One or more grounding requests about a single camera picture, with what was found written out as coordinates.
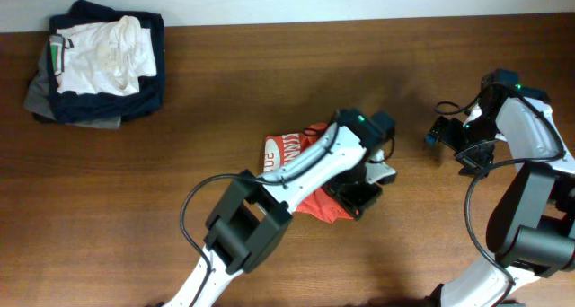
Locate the red orange printed t-shirt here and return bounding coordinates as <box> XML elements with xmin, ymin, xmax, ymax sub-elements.
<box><xmin>263</xmin><ymin>122</ymin><xmax>353</xmax><ymax>224</ymax></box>

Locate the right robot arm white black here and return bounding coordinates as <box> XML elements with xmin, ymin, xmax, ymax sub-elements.
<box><xmin>425</xmin><ymin>69</ymin><xmax>574</xmax><ymax>306</ymax></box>

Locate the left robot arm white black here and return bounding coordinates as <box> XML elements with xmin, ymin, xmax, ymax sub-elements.
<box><xmin>168</xmin><ymin>109</ymin><xmax>395</xmax><ymax>306</ymax></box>

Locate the white folded t-shirt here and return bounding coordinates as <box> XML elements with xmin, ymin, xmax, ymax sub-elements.
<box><xmin>49</xmin><ymin>16</ymin><xmax>157</xmax><ymax>97</ymax></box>

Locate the navy folded garment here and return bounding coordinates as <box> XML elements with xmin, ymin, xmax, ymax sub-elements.
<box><xmin>46</xmin><ymin>0</ymin><xmax>166</xmax><ymax>124</ymax></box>

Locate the grey folded garment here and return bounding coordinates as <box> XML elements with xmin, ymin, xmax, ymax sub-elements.
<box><xmin>23</xmin><ymin>48</ymin><xmax>121</xmax><ymax>130</ymax></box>

